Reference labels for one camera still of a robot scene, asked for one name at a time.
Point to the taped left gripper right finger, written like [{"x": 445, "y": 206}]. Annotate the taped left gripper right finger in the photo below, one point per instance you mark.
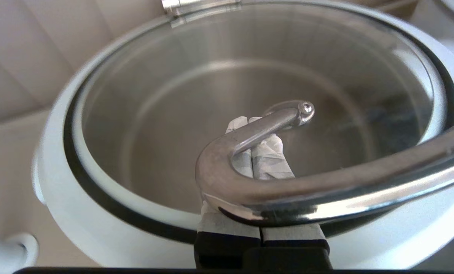
[{"x": 268, "y": 163}]

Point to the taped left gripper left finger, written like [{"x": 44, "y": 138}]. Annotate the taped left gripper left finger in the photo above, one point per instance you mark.
[{"x": 226, "y": 228}]

